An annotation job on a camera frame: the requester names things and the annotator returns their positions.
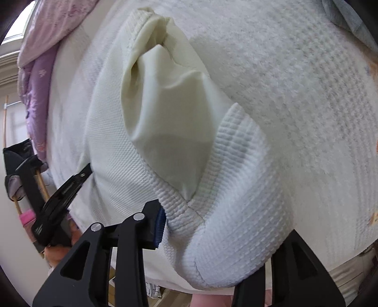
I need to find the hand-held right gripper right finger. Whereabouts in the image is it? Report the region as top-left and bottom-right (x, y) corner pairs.
(232, 229), (347, 307)

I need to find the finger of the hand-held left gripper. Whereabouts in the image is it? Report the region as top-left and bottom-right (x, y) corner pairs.
(15, 158), (46, 237)
(31, 163), (93, 246)

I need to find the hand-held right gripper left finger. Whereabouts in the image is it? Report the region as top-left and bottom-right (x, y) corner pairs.
(32, 200), (166, 307)

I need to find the cream white knitted sweater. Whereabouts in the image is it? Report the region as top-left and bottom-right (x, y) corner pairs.
(71, 7), (296, 294)

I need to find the dark cloth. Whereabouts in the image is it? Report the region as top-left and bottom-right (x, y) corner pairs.
(2, 140), (49, 204)

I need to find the bamboo rack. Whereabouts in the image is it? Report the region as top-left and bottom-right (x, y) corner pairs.
(2, 94), (52, 219)

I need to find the white printed cloth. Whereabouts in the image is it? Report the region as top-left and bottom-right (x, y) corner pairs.
(145, 282), (164, 299)

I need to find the white waffle blanket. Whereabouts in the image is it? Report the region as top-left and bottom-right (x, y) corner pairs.
(46, 0), (378, 275)

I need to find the grey cloth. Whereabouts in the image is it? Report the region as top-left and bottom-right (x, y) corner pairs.
(320, 0), (378, 52)

